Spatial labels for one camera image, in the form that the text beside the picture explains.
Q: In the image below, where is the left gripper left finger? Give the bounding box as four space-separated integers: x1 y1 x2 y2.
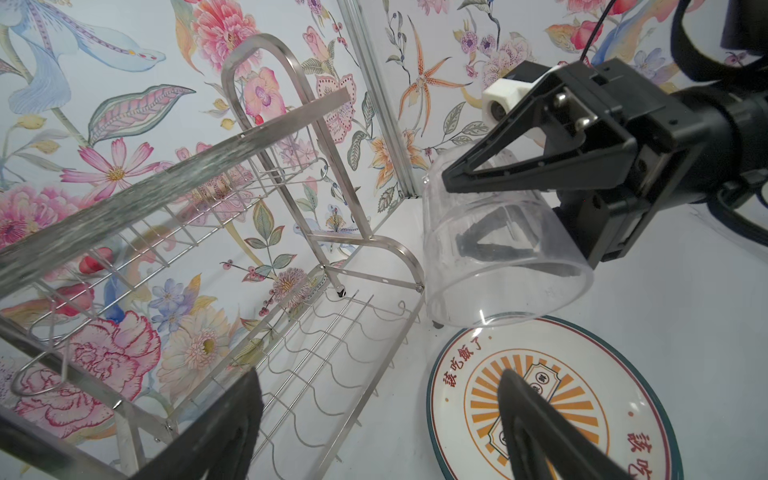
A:
133 369 264 480

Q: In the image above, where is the chrome two-tier dish rack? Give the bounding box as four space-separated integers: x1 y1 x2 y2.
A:
1 28 414 479

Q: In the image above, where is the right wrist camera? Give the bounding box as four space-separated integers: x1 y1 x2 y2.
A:
481 60 561 134

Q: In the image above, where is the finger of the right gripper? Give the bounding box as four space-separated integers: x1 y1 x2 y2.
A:
442 74 638 193
454 206 583 278

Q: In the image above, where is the clear glass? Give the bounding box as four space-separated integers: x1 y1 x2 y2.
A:
422 146 594 328

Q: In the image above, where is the orange patterned plate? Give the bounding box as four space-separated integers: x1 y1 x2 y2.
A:
426 316 684 479

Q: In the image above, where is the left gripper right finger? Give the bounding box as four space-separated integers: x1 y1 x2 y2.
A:
497 369 630 479

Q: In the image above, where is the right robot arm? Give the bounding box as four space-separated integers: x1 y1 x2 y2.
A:
442 1 767 266

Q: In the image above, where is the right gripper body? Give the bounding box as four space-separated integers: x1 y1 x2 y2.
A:
539 60 728 267

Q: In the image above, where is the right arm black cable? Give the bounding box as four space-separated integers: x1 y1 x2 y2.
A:
578 0 768 247

